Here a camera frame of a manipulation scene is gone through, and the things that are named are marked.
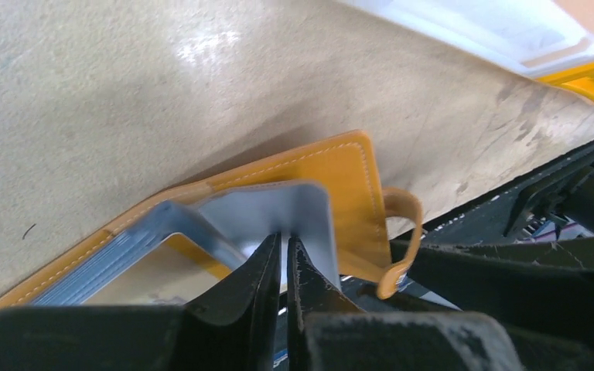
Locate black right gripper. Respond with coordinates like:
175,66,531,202
407,172,594,350

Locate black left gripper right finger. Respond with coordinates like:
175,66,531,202
287,237,524,370

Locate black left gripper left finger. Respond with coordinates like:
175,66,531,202
0,234,282,370

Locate yellow leather card holder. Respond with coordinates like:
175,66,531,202
0,131,423,309

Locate white plastic bin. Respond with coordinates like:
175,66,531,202
347,0,594,78

